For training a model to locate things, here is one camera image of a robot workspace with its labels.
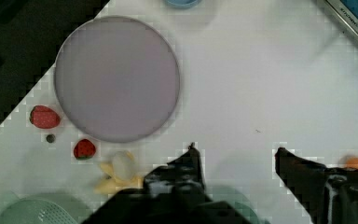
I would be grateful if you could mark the blue bowl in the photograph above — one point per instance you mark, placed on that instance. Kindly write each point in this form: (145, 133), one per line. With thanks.
(182, 3)

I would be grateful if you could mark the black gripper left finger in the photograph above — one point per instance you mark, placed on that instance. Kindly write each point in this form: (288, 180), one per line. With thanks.
(185, 170)

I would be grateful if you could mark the large red toy strawberry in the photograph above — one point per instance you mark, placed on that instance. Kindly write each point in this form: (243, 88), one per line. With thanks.
(43, 117)

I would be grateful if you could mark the small red toy strawberry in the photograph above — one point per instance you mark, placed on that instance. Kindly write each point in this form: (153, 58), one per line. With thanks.
(84, 150)

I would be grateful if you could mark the round lilac plate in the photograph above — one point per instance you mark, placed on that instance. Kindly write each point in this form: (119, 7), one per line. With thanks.
(117, 79)

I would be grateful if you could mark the green perforated colander basket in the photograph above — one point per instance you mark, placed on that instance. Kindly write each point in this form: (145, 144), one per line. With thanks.
(35, 211)

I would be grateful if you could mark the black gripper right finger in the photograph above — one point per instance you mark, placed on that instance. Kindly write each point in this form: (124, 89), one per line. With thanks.
(329, 195)

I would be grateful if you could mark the green mug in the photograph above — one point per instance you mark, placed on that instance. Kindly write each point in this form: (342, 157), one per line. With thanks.
(235, 199)

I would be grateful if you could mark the peeled toy banana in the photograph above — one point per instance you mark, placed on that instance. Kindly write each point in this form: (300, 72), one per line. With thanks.
(120, 173)

